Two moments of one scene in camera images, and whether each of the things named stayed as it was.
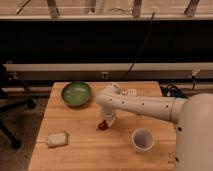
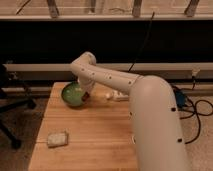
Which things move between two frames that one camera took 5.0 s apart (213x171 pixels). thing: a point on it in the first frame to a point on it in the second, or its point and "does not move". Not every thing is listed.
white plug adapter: x=195 y=71 does not move
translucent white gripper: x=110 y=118 to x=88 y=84
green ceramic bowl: x=76 y=93 does not move
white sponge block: x=55 y=139 does not move
